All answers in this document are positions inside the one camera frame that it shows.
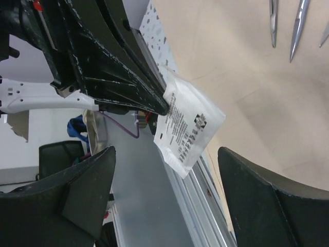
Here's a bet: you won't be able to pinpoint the steel forceps left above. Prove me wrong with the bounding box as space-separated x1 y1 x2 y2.
269 0 279 48

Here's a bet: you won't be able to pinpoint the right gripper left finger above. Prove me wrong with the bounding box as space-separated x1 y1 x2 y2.
1 146 116 246

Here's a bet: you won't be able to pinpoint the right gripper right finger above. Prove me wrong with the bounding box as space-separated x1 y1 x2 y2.
218 147 328 246

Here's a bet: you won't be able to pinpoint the blue bag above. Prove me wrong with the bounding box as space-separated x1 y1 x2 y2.
67 115 88 143

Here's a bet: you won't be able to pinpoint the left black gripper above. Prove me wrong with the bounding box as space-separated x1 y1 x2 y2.
15 1 169 115

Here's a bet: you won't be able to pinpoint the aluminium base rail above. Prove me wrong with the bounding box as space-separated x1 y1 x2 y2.
100 112 236 246

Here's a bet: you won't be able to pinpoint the steel surgical scissors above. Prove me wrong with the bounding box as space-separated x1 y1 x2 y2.
319 22 329 47

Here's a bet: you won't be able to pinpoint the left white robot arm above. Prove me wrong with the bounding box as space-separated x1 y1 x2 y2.
1 1 169 115

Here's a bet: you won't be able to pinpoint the beige cloth drape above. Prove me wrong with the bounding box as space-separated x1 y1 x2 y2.
151 0 329 192

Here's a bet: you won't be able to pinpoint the black office chair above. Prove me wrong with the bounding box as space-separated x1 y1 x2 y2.
35 140 85 181

